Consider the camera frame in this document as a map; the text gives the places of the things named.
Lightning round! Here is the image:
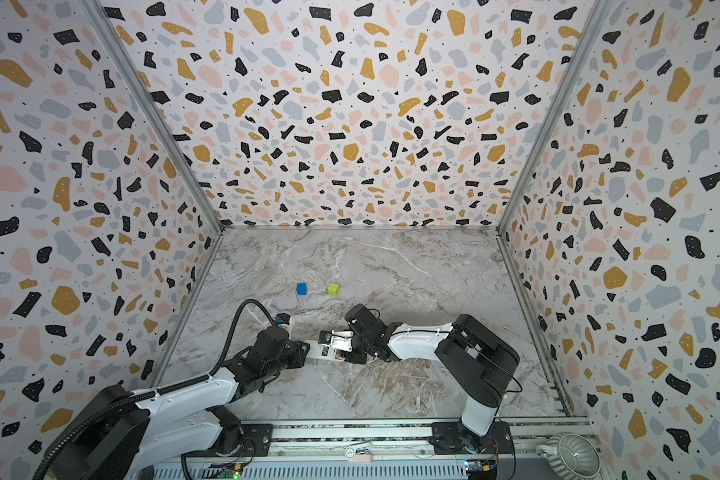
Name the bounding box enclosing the white red remote control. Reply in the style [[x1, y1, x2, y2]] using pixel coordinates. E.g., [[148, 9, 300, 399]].
[[307, 340, 345, 362]]

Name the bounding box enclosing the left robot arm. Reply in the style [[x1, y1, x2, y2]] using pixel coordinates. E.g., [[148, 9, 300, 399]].
[[33, 324, 311, 479]]

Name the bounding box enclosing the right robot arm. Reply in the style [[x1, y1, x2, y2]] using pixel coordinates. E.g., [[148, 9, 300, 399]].
[[345, 304, 522, 454]]

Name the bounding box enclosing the white ribbed fan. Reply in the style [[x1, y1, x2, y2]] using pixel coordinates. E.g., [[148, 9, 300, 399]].
[[536, 433, 601, 479]]

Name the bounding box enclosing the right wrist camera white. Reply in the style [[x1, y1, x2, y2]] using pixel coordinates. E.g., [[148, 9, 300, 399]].
[[318, 330, 354, 352]]

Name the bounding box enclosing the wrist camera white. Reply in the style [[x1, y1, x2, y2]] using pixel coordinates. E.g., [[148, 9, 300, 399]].
[[318, 330, 354, 352], [275, 313, 291, 325]]

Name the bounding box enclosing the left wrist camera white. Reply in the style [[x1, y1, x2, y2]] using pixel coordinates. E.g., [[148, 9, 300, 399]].
[[275, 313, 291, 325]]

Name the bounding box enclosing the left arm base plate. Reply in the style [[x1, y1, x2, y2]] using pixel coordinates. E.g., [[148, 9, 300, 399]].
[[187, 423, 274, 461]]

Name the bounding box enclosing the aluminium mounting rail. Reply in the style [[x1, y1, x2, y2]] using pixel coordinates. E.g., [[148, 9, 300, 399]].
[[92, 416, 595, 480]]

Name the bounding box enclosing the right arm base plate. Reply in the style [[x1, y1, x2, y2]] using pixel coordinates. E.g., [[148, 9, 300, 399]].
[[429, 420, 514, 455]]

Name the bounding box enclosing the black corrugated cable conduit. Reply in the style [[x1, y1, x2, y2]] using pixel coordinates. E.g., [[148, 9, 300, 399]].
[[31, 298, 277, 480]]

